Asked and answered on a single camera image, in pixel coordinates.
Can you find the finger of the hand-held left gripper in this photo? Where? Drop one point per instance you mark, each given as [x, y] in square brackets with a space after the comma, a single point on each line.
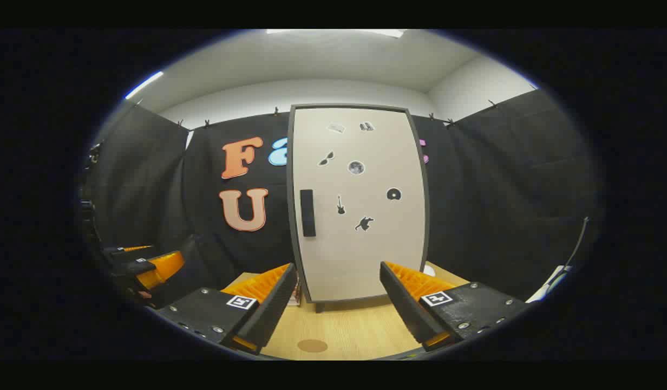
[129, 268]
[114, 251]

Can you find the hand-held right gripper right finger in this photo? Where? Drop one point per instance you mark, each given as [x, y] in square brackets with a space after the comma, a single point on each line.
[406, 309]

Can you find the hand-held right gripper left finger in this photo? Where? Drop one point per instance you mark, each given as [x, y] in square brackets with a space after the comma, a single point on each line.
[268, 314]

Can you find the dark grey cabinet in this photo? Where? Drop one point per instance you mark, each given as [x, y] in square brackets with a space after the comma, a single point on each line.
[320, 307]

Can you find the round brown coaster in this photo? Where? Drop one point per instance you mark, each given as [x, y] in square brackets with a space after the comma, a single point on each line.
[312, 345]

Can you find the white cabinet door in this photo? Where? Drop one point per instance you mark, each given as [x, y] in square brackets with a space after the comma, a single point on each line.
[366, 254]

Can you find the brown cover book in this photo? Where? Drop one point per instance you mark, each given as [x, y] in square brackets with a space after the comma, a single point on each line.
[296, 293]

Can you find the small white container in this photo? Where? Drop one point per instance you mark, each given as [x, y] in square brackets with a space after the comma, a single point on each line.
[428, 270]

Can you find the white panel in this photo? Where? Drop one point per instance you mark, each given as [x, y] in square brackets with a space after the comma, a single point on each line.
[550, 281]

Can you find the black backdrop cloth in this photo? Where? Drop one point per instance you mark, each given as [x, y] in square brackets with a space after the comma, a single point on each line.
[501, 189]

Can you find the long ceiling light strip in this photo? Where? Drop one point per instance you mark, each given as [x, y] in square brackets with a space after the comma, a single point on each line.
[144, 84]

